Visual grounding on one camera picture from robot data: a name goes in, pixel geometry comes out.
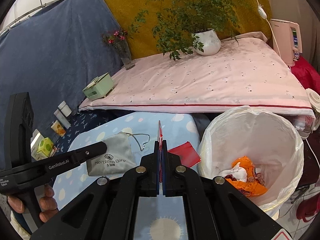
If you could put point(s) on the green yellow tissue box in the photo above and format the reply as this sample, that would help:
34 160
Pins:
45 147

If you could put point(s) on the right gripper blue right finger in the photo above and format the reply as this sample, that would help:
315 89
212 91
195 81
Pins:
164 170

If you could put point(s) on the white lined trash bin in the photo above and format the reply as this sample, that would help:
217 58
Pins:
269 140

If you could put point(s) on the blue backdrop cloth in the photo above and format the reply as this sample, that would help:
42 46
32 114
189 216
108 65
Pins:
54 55

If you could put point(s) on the blue polka dot tablecloth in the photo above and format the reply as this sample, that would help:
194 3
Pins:
157 217

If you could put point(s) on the red paper envelope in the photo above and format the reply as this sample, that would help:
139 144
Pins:
187 154

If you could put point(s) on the yellow floral tin can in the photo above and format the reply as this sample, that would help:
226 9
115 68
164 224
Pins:
58 128

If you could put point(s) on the pink water dispenser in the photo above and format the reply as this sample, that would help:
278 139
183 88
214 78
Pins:
287 40

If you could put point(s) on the red gold lucky envelope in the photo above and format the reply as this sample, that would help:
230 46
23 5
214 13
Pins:
160 142

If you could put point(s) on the navy patterned cloth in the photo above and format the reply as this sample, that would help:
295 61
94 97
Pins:
85 121

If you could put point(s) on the person's left hand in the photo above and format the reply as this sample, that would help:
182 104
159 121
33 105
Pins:
47 203

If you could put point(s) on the pink bed quilt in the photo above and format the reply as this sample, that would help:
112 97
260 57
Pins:
245 71

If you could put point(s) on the brown spotted scrunchie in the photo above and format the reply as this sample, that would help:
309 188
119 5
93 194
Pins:
259 178

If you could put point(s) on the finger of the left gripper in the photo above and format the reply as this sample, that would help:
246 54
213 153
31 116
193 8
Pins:
89 152

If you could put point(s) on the green potted plant white pot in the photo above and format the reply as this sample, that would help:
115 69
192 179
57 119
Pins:
179 23

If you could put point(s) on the white kettle appliance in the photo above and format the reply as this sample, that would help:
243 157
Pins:
311 123

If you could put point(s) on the grey drawstring pouch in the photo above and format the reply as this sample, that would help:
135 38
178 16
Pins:
118 157

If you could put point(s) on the mint green tissue box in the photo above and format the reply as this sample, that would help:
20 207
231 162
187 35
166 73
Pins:
99 87

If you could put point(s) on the white cosmetic tube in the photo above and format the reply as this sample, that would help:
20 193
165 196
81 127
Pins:
62 119

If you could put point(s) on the white tissue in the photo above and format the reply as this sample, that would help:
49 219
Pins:
237 173

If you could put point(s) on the white cosmetic jar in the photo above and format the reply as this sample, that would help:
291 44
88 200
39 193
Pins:
65 109

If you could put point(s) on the red cloth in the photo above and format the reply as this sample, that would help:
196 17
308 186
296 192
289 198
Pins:
306 74

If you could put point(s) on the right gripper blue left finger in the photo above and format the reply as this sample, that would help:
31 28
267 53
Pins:
156 169

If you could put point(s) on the orange plastic wrapper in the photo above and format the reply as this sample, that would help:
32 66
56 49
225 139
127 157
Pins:
251 188

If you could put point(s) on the mustard yellow backdrop cloth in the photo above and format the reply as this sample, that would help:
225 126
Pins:
142 44

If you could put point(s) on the glass vase pink flowers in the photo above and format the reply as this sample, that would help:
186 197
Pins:
118 40

